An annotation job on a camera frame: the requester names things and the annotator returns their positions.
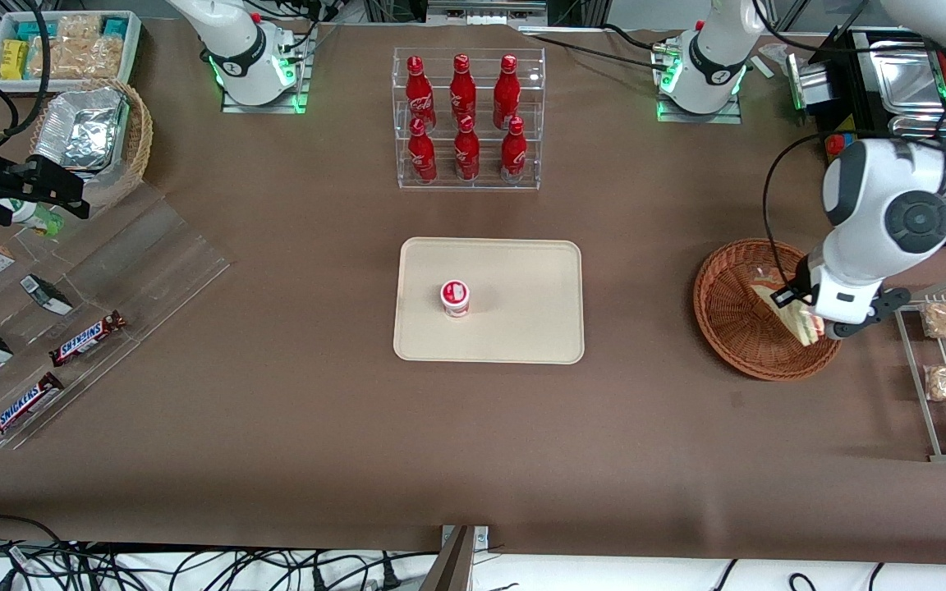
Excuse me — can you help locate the black food warmer cabinet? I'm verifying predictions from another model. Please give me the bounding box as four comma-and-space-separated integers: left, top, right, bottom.
810, 25, 946, 247

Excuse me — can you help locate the green label small bottle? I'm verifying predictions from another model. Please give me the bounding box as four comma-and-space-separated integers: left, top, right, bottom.
0, 197, 65, 237

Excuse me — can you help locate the silver foil container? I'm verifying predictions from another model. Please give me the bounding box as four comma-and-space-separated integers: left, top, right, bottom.
34, 89, 129, 173

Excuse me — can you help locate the red white yogurt cup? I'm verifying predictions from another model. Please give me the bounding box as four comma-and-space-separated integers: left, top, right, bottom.
440, 280, 471, 318

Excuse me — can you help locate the black looped hanging cable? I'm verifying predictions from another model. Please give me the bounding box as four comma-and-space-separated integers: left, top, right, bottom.
0, 0, 53, 150

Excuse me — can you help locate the beige plastic tray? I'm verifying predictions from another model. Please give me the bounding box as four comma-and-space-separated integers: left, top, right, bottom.
393, 238, 585, 364

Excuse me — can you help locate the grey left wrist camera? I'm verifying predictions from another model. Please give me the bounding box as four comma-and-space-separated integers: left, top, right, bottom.
824, 287, 911, 341

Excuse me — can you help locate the red cola bottle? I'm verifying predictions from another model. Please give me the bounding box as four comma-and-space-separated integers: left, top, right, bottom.
500, 117, 528, 184
406, 56, 437, 132
494, 55, 521, 130
450, 54, 476, 124
407, 117, 439, 185
453, 115, 480, 182

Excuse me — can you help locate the silver metal box device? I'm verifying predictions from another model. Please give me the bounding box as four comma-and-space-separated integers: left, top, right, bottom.
785, 54, 839, 112

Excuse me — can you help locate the clear acrylic bottle rack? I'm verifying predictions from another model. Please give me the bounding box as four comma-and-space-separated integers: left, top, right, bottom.
393, 47, 546, 191

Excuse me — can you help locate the steel warmer pan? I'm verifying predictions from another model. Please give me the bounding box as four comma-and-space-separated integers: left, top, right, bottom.
888, 115, 946, 139
869, 39, 946, 116

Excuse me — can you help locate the grey metal wire rack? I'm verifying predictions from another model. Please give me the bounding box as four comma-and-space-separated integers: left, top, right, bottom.
888, 273, 946, 463

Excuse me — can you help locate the brown table cloth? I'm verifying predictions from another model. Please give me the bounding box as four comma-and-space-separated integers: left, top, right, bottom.
0, 16, 946, 567

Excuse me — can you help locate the yellow snack pack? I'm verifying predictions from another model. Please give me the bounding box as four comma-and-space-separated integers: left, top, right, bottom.
1, 39, 29, 80

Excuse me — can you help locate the tan wicker basket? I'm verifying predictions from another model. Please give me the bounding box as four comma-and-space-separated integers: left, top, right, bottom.
30, 80, 154, 210

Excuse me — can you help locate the triangle sandwich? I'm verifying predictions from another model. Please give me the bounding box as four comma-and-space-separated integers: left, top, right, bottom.
752, 283, 829, 347

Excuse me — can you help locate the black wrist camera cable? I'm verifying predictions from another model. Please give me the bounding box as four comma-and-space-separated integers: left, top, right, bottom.
762, 131, 852, 292

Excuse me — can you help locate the metal clamp bracket post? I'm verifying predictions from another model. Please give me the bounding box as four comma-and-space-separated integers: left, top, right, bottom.
420, 525, 490, 591

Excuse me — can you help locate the brown round wicker basket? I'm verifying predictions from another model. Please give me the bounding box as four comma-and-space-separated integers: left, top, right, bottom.
693, 238, 843, 382

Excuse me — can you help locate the clear rice cracker bag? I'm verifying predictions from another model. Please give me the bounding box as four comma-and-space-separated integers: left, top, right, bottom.
28, 15, 125, 80

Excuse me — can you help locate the clear acrylic display stand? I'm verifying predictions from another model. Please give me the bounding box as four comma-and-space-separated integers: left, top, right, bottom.
0, 181, 232, 451

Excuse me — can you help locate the black floor cable bundle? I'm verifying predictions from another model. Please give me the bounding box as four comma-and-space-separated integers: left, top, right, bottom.
0, 515, 441, 591

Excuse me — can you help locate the white plastic bin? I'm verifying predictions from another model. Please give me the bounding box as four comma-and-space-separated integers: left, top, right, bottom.
0, 11, 143, 93

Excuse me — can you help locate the brown snickers bar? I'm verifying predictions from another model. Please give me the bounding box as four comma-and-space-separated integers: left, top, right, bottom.
48, 310, 127, 367
0, 372, 65, 444

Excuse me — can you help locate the black cable on tabletop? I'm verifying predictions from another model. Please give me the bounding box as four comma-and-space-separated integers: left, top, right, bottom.
521, 23, 681, 65

